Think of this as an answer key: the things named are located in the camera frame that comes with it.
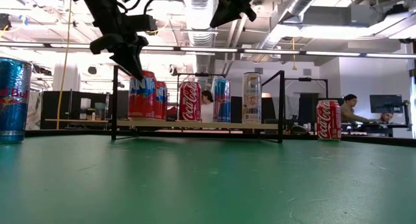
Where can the black aluminium table frame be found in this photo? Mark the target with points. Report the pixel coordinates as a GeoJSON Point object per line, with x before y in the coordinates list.
{"type": "Point", "coordinates": [373, 140]}

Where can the person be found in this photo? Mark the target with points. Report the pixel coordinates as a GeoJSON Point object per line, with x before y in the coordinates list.
{"type": "Point", "coordinates": [349, 110]}
{"type": "Point", "coordinates": [207, 108]}
{"type": "Point", "coordinates": [386, 117]}

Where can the red Coca-Cola can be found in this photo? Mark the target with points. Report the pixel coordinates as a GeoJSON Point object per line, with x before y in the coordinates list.
{"type": "Point", "coordinates": [190, 102]}
{"type": "Point", "coordinates": [328, 120]}

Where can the blue Red Bull can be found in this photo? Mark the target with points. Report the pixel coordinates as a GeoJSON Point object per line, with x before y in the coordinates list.
{"type": "Point", "coordinates": [221, 102]}
{"type": "Point", "coordinates": [14, 100]}

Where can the black background cabinet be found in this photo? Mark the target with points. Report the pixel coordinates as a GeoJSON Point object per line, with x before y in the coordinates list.
{"type": "Point", "coordinates": [58, 108]}

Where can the black computer monitor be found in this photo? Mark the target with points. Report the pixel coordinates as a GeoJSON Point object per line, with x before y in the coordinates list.
{"type": "Point", "coordinates": [386, 104]}

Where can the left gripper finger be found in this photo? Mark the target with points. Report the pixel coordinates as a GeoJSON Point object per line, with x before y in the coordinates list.
{"type": "Point", "coordinates": [135, 60]}
{"type": "Point", "coordinates": [107, 43]}

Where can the long ceiling light strip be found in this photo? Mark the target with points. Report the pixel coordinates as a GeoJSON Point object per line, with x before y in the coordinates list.
{"type": "Point", "coordinates": [208, 49]}

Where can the red Fanta can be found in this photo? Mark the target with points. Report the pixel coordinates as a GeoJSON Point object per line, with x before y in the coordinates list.
{"type": "Point", "coordinates": [143, 100]}
{"type": "Point", "coordinates": [161, 102]}

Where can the green table mat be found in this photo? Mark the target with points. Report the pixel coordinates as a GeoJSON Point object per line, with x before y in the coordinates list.
{"type": "Point", "coordinates": [208, 185]}

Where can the white Celsius can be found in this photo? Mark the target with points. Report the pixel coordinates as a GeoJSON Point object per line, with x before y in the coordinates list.
{"type": "Point", "coordinates": [251, 99]}

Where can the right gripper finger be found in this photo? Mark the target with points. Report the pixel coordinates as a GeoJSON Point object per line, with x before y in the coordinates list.
{"type": "Point", "coordinates": [230, 6]}

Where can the silver ventilation duct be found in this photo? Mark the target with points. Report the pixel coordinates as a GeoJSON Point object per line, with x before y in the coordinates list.
{"type": "Point", "coordinates": [299, 3]}
{"type": "Point", "coordinates": [201, 22]}

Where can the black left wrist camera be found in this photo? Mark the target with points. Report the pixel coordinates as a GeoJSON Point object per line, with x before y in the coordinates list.
{"type": "Point", "coordinates": [139, 23]}

